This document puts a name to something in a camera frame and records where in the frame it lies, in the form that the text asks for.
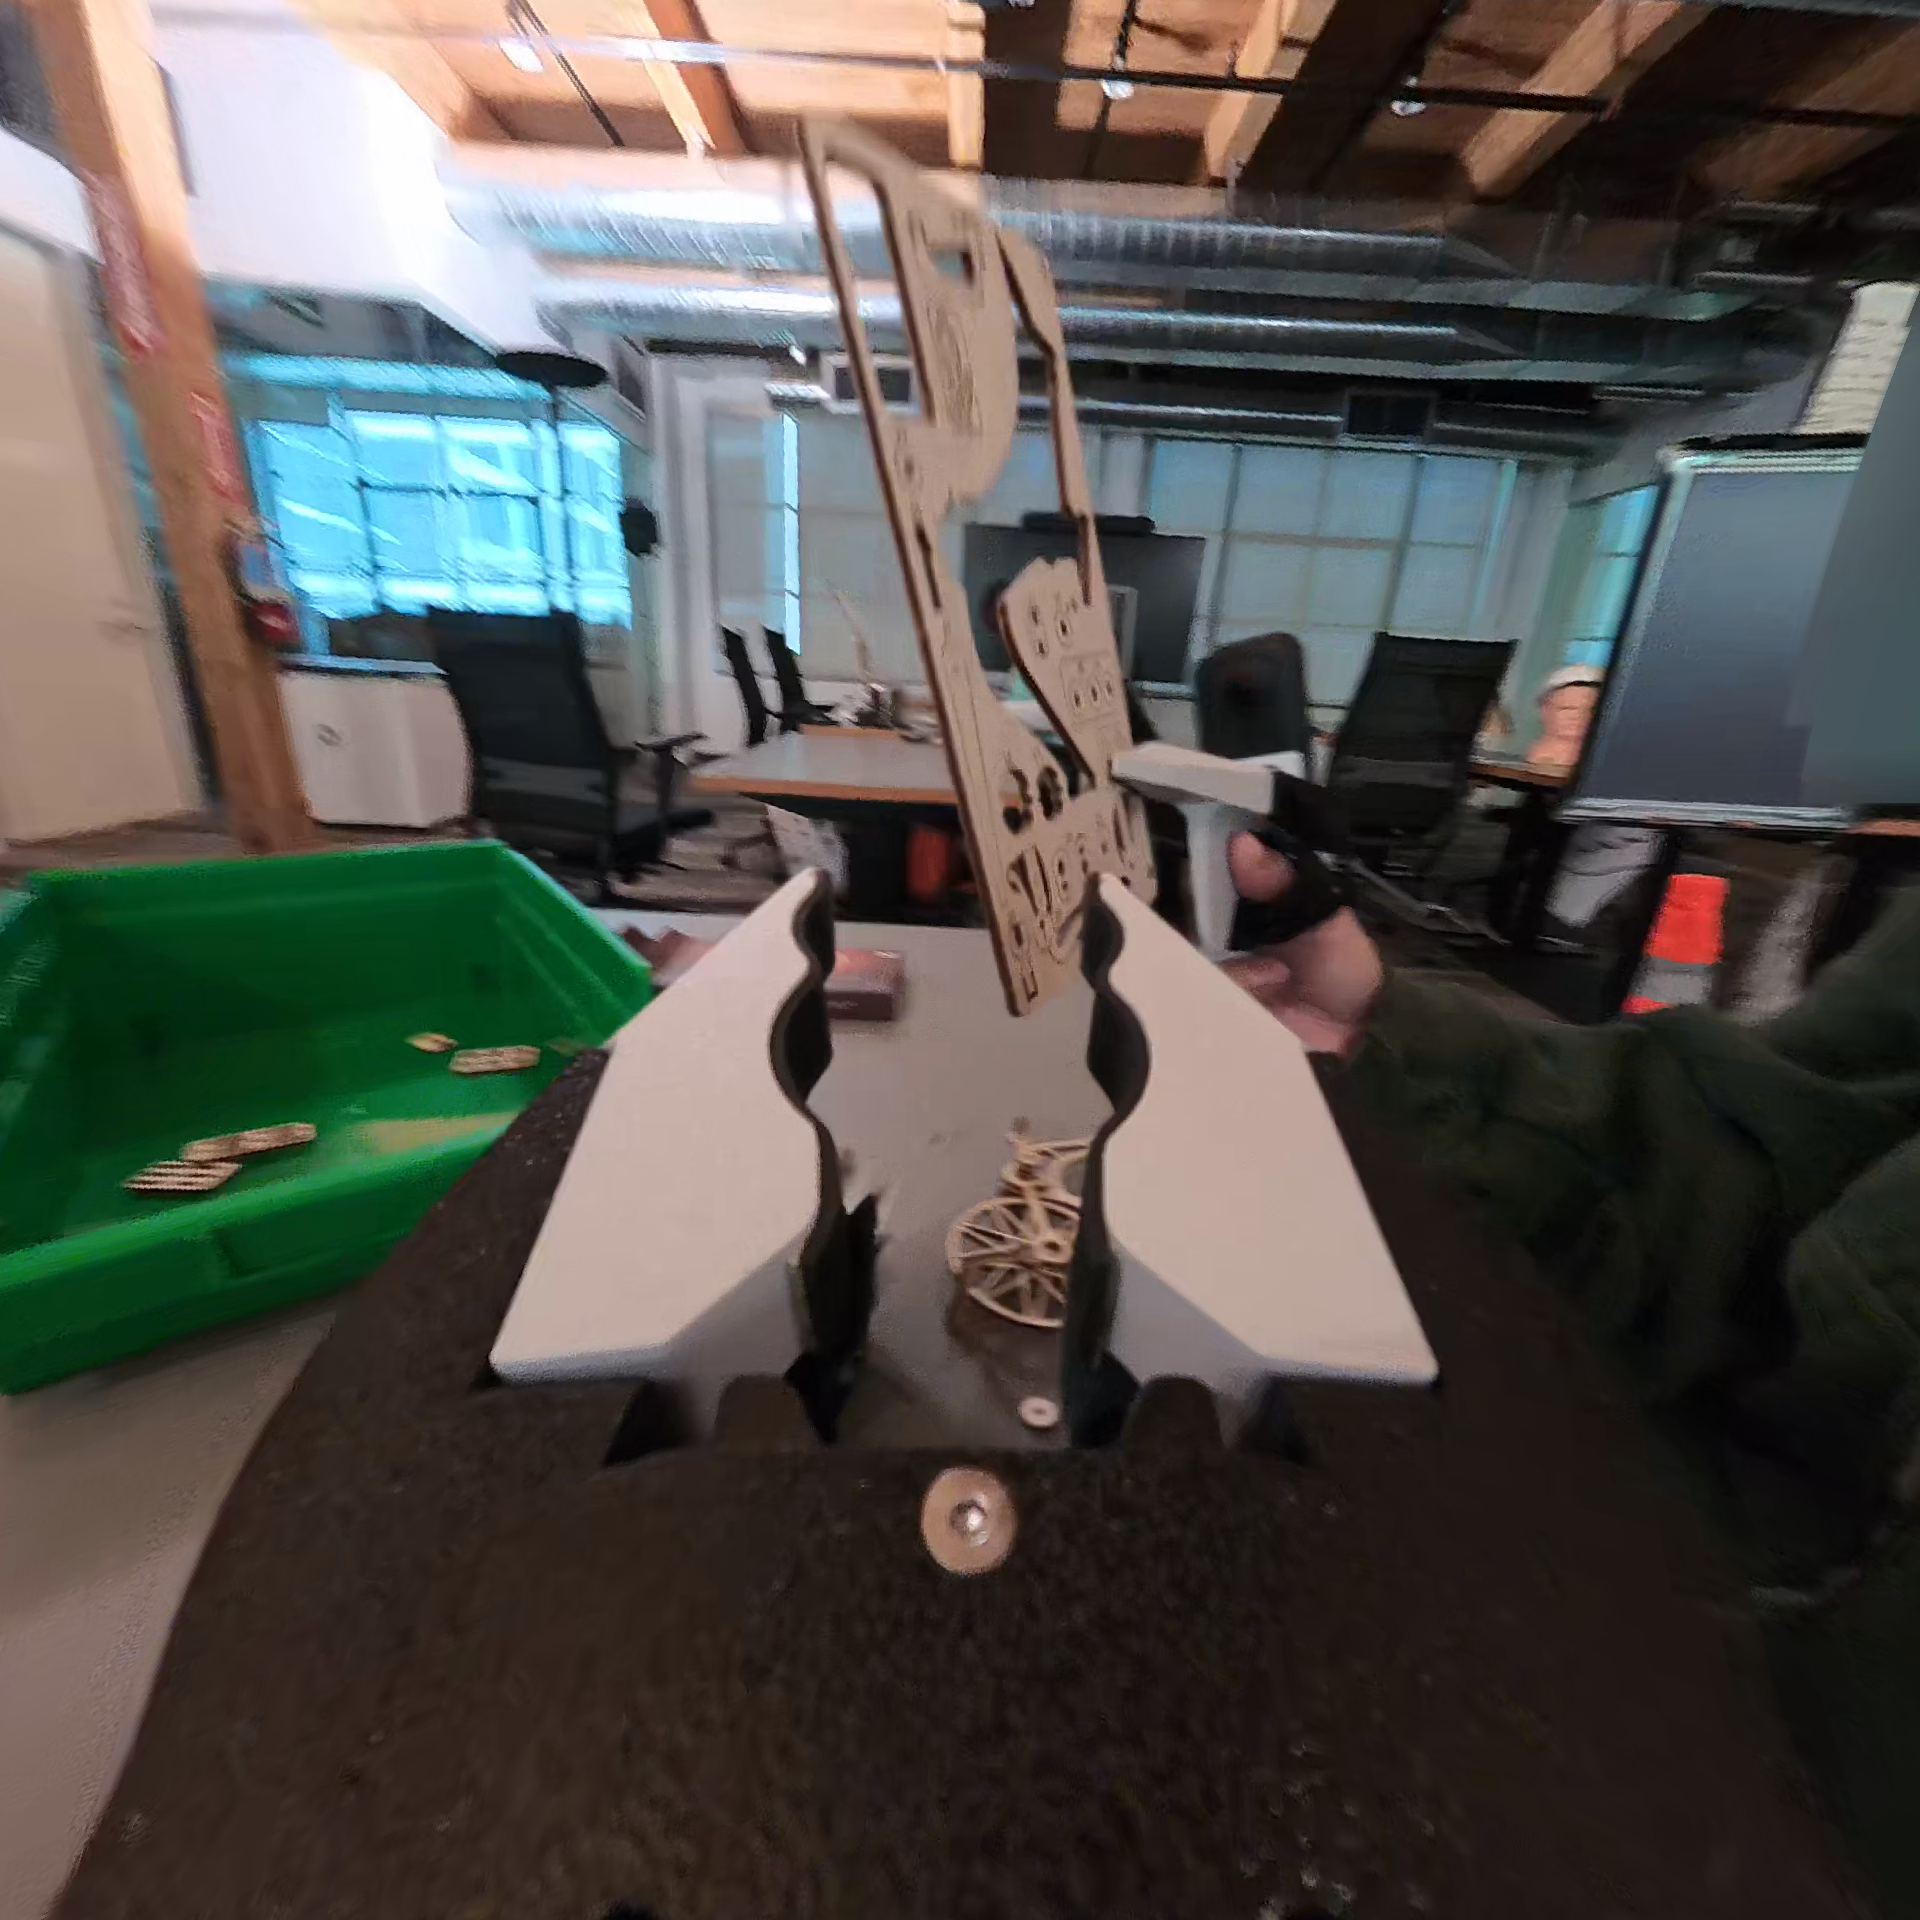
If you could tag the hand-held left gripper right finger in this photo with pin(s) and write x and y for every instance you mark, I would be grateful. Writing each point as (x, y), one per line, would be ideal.
(1259, 1200)

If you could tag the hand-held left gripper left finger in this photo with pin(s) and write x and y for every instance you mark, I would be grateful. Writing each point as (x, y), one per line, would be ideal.
(674, 1185)

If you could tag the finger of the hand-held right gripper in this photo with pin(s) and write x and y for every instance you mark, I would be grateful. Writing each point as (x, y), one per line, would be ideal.
(1200, 772)

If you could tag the laser-cut wooden puzzle sheet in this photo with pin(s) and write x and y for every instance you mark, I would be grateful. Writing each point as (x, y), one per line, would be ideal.
(1050, 645)

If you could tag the person's right forearm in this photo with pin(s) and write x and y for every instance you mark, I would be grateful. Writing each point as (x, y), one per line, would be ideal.
(1546, 1140)

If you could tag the grey desk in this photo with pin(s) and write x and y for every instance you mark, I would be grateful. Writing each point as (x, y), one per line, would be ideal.
(961, 1080)

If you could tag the person's right hand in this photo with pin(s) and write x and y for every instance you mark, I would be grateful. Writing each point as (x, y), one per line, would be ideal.
(1328, 973)

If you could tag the black office chair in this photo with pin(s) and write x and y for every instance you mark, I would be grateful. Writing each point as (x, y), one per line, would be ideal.
(523, 720)
(1424, 735)
(773, 681)

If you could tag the wooden wheel model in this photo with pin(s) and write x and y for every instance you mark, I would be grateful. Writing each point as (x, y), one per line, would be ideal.
(1003, 1243)

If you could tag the small dark red box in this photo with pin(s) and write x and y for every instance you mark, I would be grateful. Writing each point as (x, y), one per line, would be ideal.
(869, 987)

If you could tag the wooden meeting table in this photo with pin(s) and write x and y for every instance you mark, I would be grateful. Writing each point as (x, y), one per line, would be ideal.
(840, 764)

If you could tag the pink figure with white cap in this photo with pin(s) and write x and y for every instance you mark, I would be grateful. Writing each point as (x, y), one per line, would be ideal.
(1569, 720)

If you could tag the green plastic bin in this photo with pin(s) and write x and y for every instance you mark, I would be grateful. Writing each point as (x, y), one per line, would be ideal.
(299, 961)

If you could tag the orange traffic cone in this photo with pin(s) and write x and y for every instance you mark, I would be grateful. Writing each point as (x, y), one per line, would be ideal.
(1680, 944)

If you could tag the white low cabinet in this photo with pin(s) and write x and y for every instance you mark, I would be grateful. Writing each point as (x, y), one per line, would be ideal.
(375, 749)

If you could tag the dark standing board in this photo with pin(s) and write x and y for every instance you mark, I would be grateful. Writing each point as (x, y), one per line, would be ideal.
(1723, 629)

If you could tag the red fire extinguisher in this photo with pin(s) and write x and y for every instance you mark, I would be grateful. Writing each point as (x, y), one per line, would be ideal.
(268, 600)

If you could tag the person's green hoodie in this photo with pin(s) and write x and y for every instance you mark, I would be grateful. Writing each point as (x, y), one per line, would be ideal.
(1861, 1650)

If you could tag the black wall screen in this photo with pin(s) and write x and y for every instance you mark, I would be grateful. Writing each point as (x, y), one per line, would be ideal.
(1171, 600)

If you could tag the silver ventilation duct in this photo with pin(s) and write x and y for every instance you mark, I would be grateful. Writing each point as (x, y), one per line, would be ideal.
(1275, 241)

